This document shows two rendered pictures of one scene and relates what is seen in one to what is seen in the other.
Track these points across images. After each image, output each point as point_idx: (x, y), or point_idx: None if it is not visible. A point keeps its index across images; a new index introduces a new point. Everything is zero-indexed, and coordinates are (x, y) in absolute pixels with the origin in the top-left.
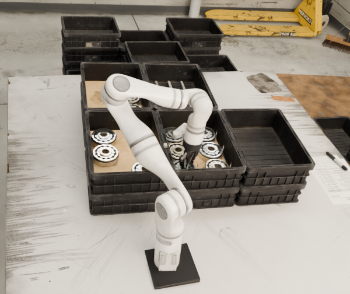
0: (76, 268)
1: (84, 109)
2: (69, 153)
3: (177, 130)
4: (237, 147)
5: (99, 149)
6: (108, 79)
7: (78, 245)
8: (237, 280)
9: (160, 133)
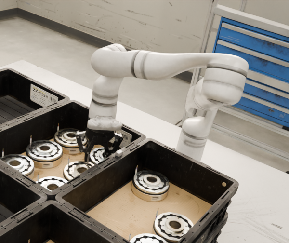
0: (265, 219)
1: None
2: None
3: (114, 121)
4: (44, 110)
5: (179, 234)
6: (245, 61)
7: (251, 232)
8: None
9: (100, 168)
